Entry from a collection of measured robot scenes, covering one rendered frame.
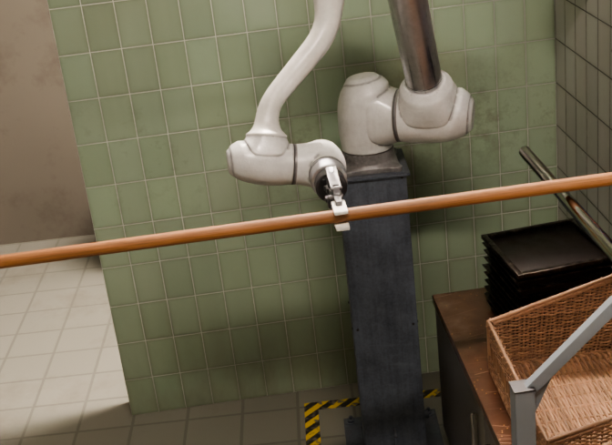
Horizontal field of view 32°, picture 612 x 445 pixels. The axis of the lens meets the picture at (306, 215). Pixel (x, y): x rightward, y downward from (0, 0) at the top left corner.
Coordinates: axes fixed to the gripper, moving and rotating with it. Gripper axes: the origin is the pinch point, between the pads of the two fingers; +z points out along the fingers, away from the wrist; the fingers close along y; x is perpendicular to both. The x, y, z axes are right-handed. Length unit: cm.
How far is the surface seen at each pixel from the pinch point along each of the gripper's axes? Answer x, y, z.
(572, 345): -39, 16, 40
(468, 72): -57, 8, -121
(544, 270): -55, 38, -33
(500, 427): -34, 61, 0
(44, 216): 127, 108, -298
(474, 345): -37, 62, -39
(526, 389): -29, 24, 41
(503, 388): -37, 57, -9
